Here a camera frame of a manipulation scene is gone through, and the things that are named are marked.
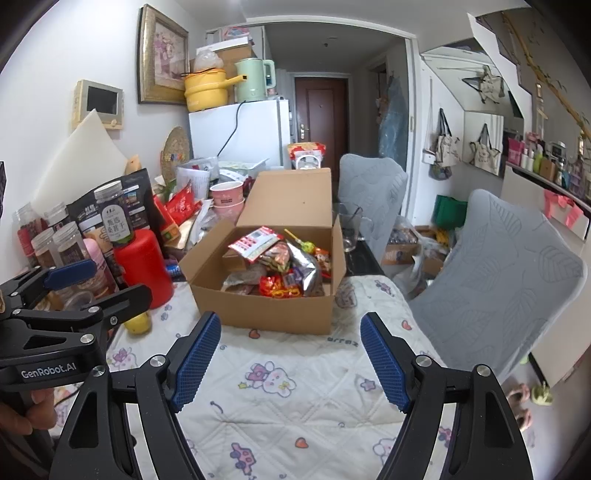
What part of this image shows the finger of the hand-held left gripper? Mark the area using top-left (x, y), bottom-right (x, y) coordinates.
top-left (0, 259), bottom-right (98, 315)
top-left (14, 284), bottom-right (154, 345)

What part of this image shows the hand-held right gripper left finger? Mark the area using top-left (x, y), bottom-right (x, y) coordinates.
top-left (48, 311), bottom-right (221, 480)

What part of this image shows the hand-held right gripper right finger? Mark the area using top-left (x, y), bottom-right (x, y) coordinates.
top-left (360, 312), bottom-right (529, 480)

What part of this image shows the brown cardboard box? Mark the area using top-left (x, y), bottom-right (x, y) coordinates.
top-left (179, 167), bottom-right (347, 335)

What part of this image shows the red gold snack packet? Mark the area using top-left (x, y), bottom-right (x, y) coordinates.
top-left (259, 274), bottom-right (308, 299)

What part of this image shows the purple silver snack packet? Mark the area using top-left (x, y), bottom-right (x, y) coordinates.
top-left (288, 251), bottom-right (325, 297)

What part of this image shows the red white snack packet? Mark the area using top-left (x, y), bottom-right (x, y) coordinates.
top-left (228, 226), bottom-right (283, 265)

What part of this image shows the green lollipop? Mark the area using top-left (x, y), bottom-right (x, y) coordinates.
top-left (284, 229), bottom-right (315, 254)

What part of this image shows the person's left hand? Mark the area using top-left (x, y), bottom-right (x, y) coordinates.
top-left (0, 389), bottom-right (59, 438)

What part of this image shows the clear jar with orange label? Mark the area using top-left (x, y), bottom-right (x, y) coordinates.
top-left (60, 277), bottom-right (118, 311)

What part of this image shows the pink bottle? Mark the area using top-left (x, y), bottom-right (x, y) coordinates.
top-left (85, 237), bottom-right (118, 291)

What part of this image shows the red plastic canister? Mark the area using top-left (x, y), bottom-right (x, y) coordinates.
top-left (114, 229), bottom-right (175, 309)

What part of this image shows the clear plastic jar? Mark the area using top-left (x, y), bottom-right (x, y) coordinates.
top-left (44, 202), bottom-right (70, 232)
top-left (14, 203), bottom-right (42, 267)

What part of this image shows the black pouch with white label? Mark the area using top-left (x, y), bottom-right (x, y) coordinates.
top-left (67, 191), bottom-right (100, 232)

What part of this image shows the green pouch on tin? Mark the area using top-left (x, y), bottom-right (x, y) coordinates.
top-left (93, 181), bottom-right (137, 245)

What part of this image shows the printed quilted tablecloth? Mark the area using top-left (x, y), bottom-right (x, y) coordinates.
top-left (55, 274), bottom-right (455, 480)

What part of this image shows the black printed pouch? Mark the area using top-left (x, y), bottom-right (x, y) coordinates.
top-left (95, 168), bottom-right (155, 236)

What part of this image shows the red snack pouch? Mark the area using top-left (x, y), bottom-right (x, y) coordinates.
top-left (154, 182), bottom-right (204, 227)

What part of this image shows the chair with grey leaf cover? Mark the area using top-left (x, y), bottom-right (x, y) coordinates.
top-left (339, 154), bottom-right (409, 266)
top-left (409, 189), bottom-right (588, 374)

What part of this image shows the glass mug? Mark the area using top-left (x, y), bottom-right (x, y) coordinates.
top-left (332, 202), bottom-right (374, 252)

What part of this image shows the person's foot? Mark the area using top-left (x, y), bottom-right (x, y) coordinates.
top-left (505, 383), bottom-right (532, 432)

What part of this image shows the pink cups stack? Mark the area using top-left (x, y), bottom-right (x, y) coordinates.
top-left (210, 181), bottom-right (245, 220)

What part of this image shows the round woven mat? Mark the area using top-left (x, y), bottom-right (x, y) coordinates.
top-left (159, 127), bottom-right (191, 176)

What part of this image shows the green shopping bag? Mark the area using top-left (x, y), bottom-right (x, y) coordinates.
top-left (433, 195), bottom-right (468, 232)

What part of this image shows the white fridge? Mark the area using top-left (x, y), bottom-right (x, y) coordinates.
top-left (188, 98), bottom-right (291, 169)

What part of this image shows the canvas tote bag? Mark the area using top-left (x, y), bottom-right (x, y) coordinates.
top-left (468, 124), bottom-right (504, 176)
top-left (428, 108), bottom-right (461, 181)

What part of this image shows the red yellow snack bag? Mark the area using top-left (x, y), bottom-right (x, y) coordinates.
top-left (287, 142), bottom-right (326, 171)

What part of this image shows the yellow cooking pot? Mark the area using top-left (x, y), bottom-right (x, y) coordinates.
top-left (185, 69), bottom-right (243, 113)

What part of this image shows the framed picture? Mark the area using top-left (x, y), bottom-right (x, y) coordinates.
top-left (137, 4), bottom-right (190, 106)

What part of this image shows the blue plastic bag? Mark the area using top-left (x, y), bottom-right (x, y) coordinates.
top-left (379, 76), bottom-right (409, 160)

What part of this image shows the green electric kettle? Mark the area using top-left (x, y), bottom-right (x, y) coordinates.
top-left (235, 58), bottom-right (277, 103)

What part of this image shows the brown door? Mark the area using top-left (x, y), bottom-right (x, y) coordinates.
top-left (294, 74), bottom-right (348, 155)

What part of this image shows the row of cosmetic bottles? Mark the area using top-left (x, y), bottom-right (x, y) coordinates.
top-left (505, 129), bottom-right (591, 199)

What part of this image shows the small brown carton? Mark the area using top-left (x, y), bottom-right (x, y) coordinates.
top-left (217, 39), bottom-right (257, 70)

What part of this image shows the wall intercom panel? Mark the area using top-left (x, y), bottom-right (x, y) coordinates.
top-left (72, 80), bottom-right (125, 131)

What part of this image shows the black power cable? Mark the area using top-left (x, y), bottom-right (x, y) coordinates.
top-left (217, 102), bottom-right (243, 158)

